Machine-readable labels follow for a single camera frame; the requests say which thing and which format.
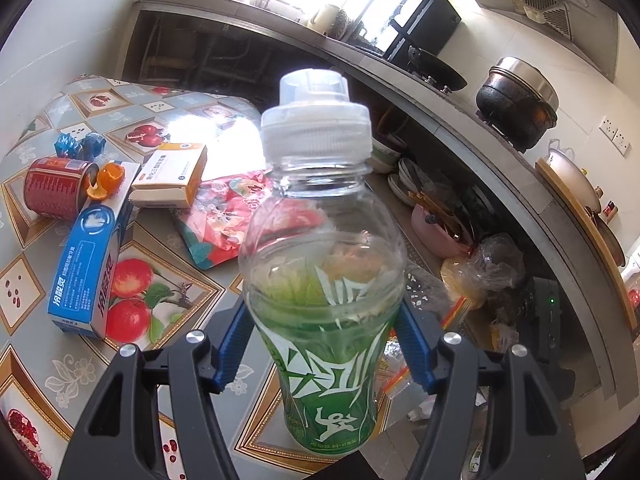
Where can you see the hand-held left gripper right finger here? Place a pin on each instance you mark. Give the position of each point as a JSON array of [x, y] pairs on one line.
[[415, 355]]

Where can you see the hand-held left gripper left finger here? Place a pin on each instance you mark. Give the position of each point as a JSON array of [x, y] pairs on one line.
[[232, 355]]

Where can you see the green label plastic bottle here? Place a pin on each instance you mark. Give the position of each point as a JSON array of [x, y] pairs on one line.
[[325, 360]]

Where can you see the red snack pouch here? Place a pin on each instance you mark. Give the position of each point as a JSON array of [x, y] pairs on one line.
[[220, 220]]

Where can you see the plastic bag of yellow food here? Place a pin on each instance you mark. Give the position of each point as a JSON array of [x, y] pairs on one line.
[[475, 275]]

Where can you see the pink basin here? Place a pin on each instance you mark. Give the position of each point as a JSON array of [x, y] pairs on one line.
[[440, 235]]

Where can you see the black device with green light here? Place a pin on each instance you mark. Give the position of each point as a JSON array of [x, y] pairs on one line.
[[542, 315]]

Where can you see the blue toothpaste box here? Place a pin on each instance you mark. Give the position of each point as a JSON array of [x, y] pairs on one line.
[[87, 265]]

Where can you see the stack of plates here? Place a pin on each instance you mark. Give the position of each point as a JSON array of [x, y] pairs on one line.
[[407, 182]]

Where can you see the white orange medicine box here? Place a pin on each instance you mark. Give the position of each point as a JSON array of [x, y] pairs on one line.
[[172, 172]]

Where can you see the wooden board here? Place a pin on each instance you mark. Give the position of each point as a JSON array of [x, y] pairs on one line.
[[585, 240]]

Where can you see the orange peel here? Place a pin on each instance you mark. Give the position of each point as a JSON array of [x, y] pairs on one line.
[[107, 177]]

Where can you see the concrete kitchen counter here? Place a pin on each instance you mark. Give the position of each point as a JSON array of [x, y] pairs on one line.
[[450, 130]]

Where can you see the silver lidded pan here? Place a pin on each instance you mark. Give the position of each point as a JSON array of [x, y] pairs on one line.
[[575, 175]]

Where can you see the red drink can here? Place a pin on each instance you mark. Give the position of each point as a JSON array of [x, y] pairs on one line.
[[52, 187]]

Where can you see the black cooking pot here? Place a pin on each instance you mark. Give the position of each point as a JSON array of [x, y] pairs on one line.
[[515, 105]]

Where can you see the black wok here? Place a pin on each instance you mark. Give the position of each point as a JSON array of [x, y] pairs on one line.
[[437, 70]]

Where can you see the white kettle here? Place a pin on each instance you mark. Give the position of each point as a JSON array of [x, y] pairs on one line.
[[324, 19]]

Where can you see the range hood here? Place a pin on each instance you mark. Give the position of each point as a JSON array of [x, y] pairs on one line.
[[540, 5]]

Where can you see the wall socket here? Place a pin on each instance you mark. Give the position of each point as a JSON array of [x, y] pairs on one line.
[[615, 135]]

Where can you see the black window frame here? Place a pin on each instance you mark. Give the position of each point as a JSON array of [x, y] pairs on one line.
[[422, 20]]

